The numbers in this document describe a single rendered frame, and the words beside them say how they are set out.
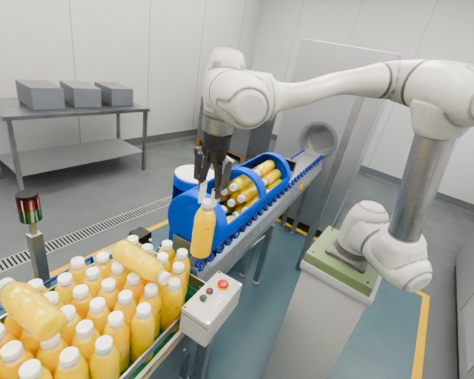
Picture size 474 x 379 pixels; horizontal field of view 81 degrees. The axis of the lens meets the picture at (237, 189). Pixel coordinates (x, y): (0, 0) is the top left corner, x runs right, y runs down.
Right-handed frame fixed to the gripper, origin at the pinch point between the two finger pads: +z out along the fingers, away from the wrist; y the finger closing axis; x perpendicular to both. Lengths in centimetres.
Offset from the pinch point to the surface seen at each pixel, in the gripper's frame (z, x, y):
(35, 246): 31, 27, 51
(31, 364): 27, 50, 8
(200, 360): 59, 10, -13
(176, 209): 24.3, -17.3, 25.7
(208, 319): 27.7, 16.7, -15.7
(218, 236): 27.3, -17.4, 3.1
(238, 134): 88, -357, 173
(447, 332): 139, -173, -146
